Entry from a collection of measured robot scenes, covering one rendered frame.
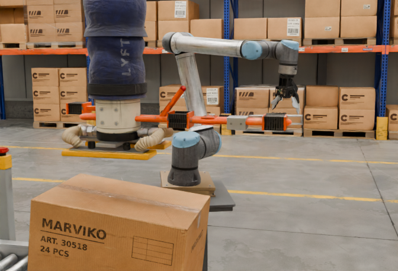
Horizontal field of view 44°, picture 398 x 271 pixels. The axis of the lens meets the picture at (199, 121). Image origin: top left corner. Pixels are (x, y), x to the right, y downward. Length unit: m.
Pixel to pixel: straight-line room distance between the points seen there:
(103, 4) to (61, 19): 8.31
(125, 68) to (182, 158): 0.99
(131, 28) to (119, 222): 0.69
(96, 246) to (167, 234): 0.28
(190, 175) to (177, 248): 1.00
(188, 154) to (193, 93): 0.37
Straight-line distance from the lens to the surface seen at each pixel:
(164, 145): 1.93
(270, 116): 1.75
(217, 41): 2.56
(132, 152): 1.79
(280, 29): 8.95
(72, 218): 1.88
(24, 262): 2.60
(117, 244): 1.84
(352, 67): 10.23
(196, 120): 1.80
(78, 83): 10.04
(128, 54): 1.82
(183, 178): 2.70
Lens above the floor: 1.55
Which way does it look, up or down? 8 degrees down
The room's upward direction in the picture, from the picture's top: straight up
